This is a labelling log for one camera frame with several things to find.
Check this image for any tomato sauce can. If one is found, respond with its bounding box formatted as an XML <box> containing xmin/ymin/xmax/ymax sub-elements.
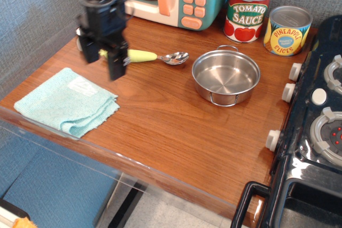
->
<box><xmin>223</xmin><ymin>0</ymin><xmax>270</xmax><ymax>43</ymax></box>

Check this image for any toy mushroom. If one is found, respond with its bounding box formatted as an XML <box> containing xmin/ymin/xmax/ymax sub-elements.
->
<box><xmin>76</xmin><ymin>27</ymin><xmax>83</xmax><ymax>52</ymax></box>

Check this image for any black toy stove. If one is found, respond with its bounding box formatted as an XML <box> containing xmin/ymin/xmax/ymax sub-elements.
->
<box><xmin>231</xmin><ymin>15</ymin><xmax>341</xmax><ymax>227</ymax></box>

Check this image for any spoon with yellow-green handle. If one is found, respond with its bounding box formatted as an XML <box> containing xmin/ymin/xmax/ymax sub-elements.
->
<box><xmin>98</xmin><ymin>48</ymin><xmax>190</xmax><ymax>66</ymax></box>

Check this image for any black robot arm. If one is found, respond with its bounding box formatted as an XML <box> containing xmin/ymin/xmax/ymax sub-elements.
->
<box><xmin>76</xmin><ymin>0</ymin><xmax>129</xmax><ymax>81</ymax></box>

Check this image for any orange object at corner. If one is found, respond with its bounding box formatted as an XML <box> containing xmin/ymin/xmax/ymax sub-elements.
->
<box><xmin>12</xmin><ymin>217</ymin><xmax>37</xmax><ymax>228</ymax></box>

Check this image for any small metal pot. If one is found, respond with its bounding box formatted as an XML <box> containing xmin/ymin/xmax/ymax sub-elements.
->
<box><xmin>192</xmin><ymin>45</ymin><xmax>261</xmax><ymax>107</ymax></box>

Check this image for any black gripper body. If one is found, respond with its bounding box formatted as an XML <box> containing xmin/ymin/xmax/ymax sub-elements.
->
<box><xmin>78</xmin><ymin>0</ymin><xmax>128</xmax><ymax>52</ymax></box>

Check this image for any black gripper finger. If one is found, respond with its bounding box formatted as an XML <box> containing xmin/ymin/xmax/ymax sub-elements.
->
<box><xmin>80</xmin><ymin>36</ymin><xmax>100</xmax><ymax>64</ymax></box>
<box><xmin>107</xmin><ymin>49</ymin><xmax>128</xmax><ymax>81</ymax></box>

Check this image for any light blue folded cloth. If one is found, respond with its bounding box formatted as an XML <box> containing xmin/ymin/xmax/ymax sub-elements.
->
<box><xmin>14</xmin><ymin>68</ymin><xmax>120</xmax><ymax>138</ymax></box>

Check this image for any pineapple slices can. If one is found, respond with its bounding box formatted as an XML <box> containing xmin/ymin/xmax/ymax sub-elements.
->
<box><xmin>263</xmin><ymin>6</ymin><xmax>313</xmax><ymax>57</ymax></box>

